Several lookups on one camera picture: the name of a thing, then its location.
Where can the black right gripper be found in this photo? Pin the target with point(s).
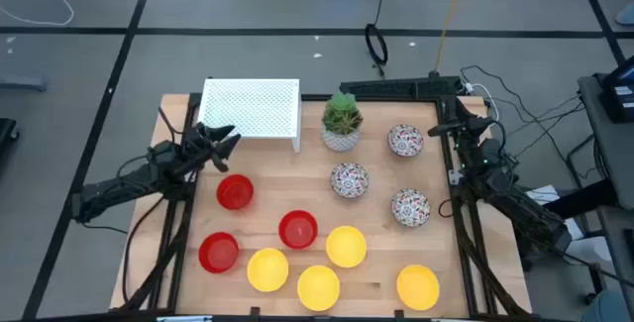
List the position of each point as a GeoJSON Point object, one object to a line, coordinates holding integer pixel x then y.
{"type": "Point", "coordinates": [478, 127]}

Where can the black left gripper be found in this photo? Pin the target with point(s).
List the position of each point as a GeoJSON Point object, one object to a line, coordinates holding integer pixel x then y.
{"type": "Point", "coordinates": [198, 148]}

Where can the patterned ceramic mini bowl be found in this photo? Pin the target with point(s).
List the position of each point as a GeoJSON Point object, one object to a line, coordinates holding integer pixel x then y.
{"type": "Point", "coordinates": [349, 180]}
{"type": "Point", "coordinates": [405, 140]}
{"type": "Point", "coordinates": [410, 207]}

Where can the red plastic mini bowl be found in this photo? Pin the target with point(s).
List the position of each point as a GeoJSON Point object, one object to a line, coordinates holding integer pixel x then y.
{"type": "Point", "coordinates": [297, 229]}
{"type": "Point", "coordinates": [235, 191]}
{"type": "Point", "coordinates": [218, 252]}

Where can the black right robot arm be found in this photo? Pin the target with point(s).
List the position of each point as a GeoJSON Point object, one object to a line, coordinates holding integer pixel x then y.
{"type": "Point", "coordinates": [525, 213]}

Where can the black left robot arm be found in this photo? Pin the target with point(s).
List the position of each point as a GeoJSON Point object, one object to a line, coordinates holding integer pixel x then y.
{"type": "Point", "coordinates": [124, 183]}

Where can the white perforated metal riser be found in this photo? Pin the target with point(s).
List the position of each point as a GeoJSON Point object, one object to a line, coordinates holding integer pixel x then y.
{"type": "Point", "coordinates": [247, 109]}

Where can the succulent in white faceted pot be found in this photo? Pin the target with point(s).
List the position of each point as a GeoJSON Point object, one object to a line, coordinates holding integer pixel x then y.
{"type": "Point", "coordinates": [341, 141]}

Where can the white paper sheets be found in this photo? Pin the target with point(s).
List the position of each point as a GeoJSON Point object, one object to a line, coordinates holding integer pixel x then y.
{"type": "Point", "coordinates": [545, 194]}

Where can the grey side desk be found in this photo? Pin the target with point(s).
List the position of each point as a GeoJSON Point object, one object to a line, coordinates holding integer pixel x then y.
{"type": "Point", "coordinates": [609, 153]}

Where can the black desk device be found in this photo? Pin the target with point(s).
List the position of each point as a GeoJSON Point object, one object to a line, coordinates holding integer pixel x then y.
{"type": "Point", "coordinates": [621, 94]}

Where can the grey floor bar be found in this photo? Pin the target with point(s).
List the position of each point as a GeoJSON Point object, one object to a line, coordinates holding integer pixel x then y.
{"type": "Point", "coordinates": [22, 84]}

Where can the blue rounded object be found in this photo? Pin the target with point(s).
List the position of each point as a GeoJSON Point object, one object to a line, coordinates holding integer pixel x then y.
{"type": "Point", "coordinates": [626, 15]}

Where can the black floor object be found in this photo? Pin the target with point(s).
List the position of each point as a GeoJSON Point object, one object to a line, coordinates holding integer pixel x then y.
{"type": "Point", "coordinates": [7, 134]}

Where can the blue upholstered chair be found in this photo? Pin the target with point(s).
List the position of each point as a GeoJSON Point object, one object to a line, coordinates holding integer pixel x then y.
{"type": "Point", "coordinates": [616, 308]}

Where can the black aluminium table frame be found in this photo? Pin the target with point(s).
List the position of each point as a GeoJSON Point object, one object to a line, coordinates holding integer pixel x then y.
{"type": "Point", "coordinates": [396, 88]}

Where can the small black frame clip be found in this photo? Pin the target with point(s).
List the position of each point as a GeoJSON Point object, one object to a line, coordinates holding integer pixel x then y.
{"type": "Point", "coordinates": [398, 313]}
{"type": "Point", "coordinates": [255, 310]}

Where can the silver aluminium profile post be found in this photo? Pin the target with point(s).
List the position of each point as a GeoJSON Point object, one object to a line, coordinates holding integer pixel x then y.
{"type": "Point", "coordinates": [185, 319]}

